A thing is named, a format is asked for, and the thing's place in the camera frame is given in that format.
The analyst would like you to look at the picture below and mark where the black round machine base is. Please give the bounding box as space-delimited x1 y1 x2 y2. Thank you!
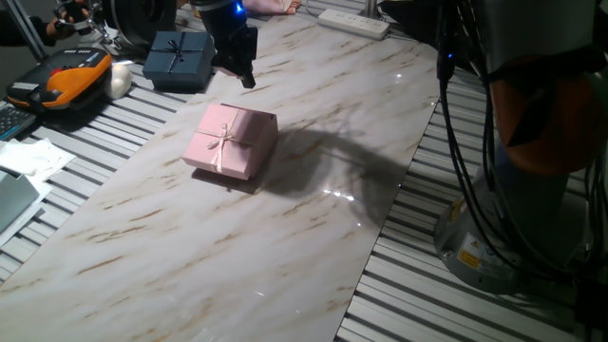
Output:
101 0 179 50

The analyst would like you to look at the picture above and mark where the person's hand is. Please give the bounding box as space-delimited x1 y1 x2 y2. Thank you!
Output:
46 0 92 41

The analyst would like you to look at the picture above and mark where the white rounded plastic object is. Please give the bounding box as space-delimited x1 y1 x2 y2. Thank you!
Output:
103 63 134 101

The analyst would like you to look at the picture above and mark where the black sleeved forearm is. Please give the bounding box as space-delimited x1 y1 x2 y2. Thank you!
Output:
0 9 58 48

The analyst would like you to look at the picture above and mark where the grey green flat box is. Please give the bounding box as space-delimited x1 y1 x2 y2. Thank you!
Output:
0 170 41 234

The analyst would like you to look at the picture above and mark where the dark blue gift box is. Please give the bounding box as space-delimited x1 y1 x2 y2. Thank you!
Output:
142 30 218 93

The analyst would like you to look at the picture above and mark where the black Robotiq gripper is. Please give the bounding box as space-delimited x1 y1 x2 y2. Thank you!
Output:
210 23 260 90

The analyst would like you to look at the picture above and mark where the silver metal stand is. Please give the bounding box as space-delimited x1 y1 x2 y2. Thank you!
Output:
362 0 382 21

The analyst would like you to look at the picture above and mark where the dark keyboard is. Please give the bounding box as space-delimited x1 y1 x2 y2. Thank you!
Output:
0 100 37 143

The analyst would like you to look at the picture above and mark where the pink gift box base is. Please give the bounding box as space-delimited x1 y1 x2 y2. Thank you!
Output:
218 102 278 120

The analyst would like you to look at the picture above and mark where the thick black cable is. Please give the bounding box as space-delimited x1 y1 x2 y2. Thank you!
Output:
435 0 538 281

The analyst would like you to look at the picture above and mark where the white paper sheet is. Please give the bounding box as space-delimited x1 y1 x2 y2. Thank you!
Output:
0 176 54 248

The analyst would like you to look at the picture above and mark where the white power strip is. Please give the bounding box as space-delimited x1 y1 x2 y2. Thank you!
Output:
316 8 391 42

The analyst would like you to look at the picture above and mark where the pink cloth item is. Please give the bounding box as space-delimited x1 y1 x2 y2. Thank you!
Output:
240 0 302 16

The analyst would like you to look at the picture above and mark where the aluminium frame post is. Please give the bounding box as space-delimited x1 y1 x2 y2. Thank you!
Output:
3 0 50 62

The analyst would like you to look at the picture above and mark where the pink gift box lid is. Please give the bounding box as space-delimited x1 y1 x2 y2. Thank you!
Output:
181 103 280 182

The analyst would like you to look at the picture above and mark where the black silver handheld device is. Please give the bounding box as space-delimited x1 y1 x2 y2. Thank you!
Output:
52 0 125 50

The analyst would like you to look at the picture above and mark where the orange black teach pendant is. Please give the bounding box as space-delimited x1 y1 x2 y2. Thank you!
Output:
5 47 114 113

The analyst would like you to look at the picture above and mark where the marble pattern board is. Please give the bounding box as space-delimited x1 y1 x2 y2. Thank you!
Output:
0 12 441 342

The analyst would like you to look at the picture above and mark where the white crumpled cloth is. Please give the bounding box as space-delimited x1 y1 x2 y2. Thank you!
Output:
0 138 77 183

